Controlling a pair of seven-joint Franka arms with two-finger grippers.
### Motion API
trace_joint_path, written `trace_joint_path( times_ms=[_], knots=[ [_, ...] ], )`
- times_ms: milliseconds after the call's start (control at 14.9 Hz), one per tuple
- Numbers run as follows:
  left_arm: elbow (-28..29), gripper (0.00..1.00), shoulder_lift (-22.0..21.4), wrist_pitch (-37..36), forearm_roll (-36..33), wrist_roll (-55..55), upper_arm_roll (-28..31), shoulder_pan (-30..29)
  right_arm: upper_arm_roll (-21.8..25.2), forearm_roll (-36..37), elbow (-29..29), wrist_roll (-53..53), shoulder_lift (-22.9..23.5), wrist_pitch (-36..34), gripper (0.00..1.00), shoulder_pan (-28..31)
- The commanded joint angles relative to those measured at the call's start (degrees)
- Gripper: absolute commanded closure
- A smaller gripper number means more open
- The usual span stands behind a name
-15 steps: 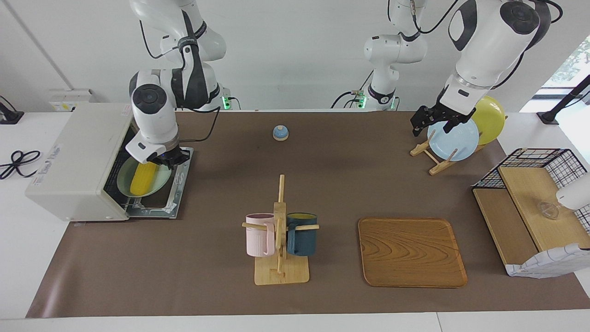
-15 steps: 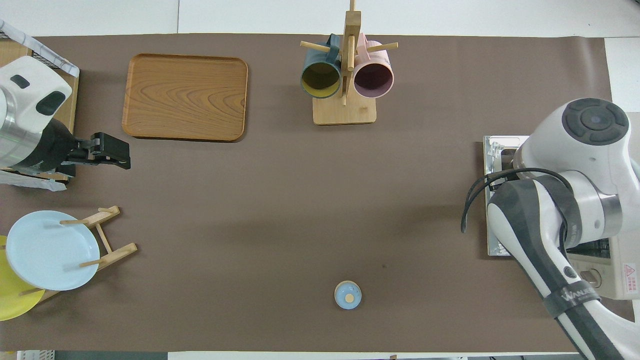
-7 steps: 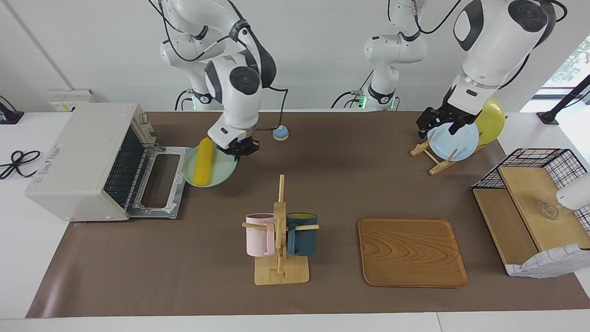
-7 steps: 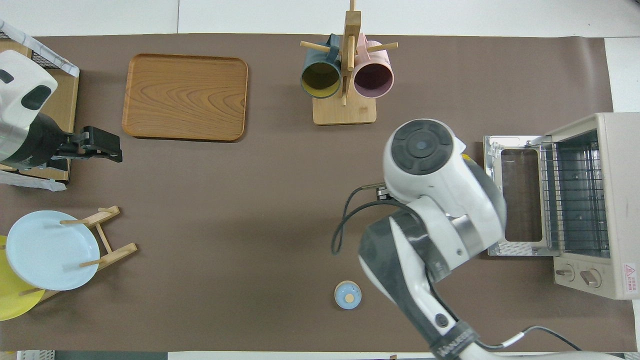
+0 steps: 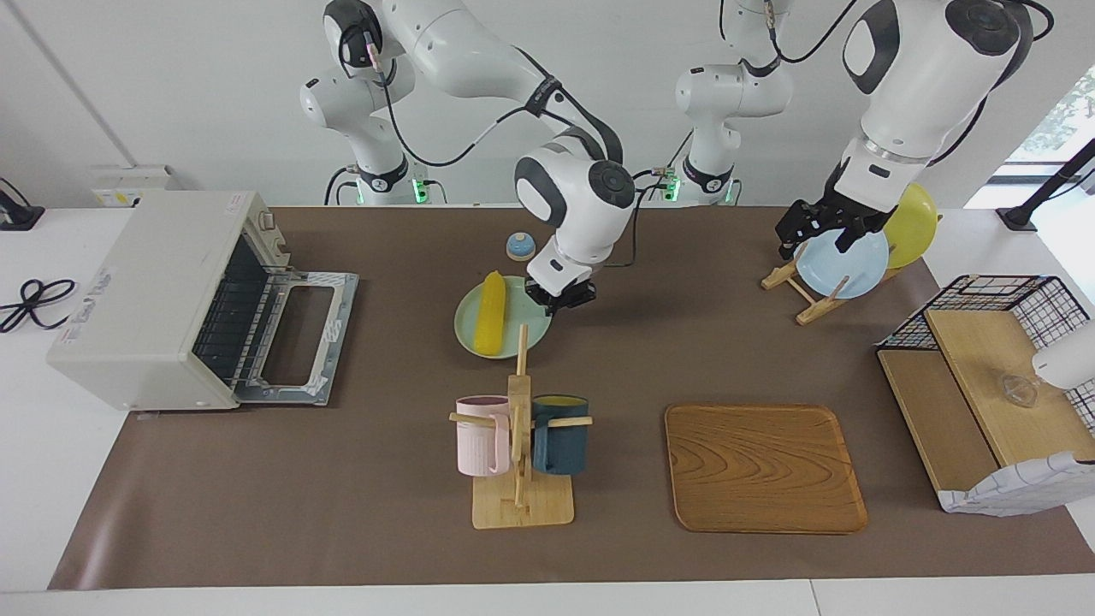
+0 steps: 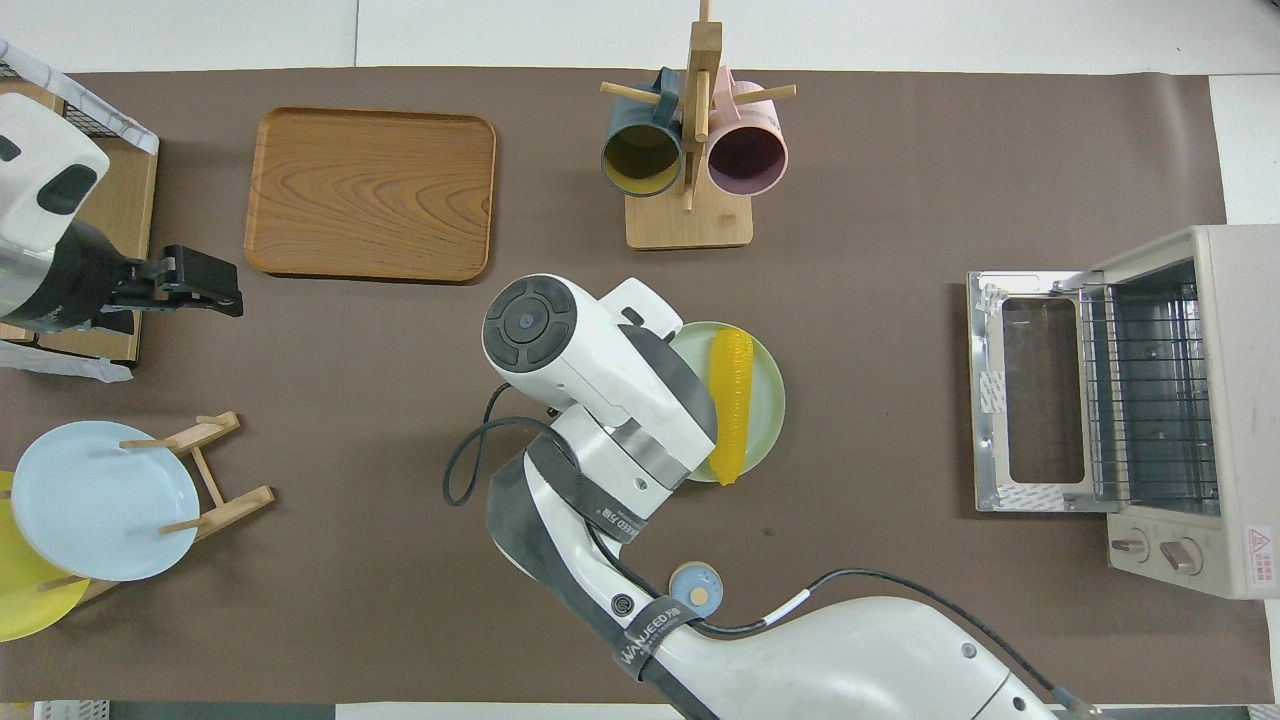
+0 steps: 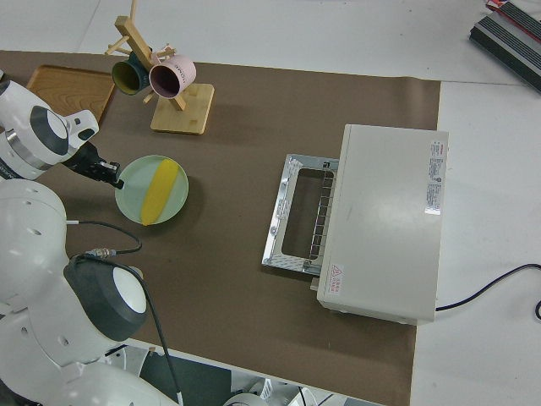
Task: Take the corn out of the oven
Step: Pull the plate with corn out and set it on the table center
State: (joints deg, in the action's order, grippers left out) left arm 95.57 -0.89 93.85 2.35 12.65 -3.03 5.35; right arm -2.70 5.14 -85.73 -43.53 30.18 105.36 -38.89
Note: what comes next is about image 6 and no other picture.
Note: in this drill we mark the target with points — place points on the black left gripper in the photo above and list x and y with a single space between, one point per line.
165 280

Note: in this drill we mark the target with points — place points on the yellow corn cob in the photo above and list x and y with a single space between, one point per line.
732 400

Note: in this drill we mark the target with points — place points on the pale green plate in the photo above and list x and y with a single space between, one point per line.
768 400

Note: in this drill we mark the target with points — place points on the glass oven door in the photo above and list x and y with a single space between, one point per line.
985 400

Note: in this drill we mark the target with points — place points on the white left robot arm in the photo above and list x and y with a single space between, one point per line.
30 170

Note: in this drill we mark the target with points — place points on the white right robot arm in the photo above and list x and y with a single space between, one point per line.
560 350

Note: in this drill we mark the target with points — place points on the beige oven knob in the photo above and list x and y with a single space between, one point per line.
1130 546
1182 556

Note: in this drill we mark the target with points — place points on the beige toaster oven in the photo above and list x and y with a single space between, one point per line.
1245 400

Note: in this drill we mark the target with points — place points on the brown table mat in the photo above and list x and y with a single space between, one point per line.
350 400

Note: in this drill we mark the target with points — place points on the wooden serving tray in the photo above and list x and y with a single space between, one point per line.
370 195

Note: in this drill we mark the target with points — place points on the white paper strip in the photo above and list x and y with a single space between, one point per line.
60 362

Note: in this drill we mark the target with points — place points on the wooden plate rack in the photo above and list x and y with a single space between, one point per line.
228 508

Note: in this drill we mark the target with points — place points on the white checkered cloth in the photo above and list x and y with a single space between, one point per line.
100 110

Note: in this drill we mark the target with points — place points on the light blue plate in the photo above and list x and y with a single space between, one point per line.
100 500

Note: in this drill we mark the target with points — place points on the yellow plate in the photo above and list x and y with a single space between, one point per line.
25 610

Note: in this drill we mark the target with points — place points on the dark blue mug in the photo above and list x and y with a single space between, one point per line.
640 160

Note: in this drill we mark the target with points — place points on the wooden mug tree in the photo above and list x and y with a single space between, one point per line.
690 225

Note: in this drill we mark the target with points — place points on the pink mug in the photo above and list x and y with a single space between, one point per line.
748 160

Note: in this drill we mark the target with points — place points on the red warning sticker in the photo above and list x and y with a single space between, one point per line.
1260 555

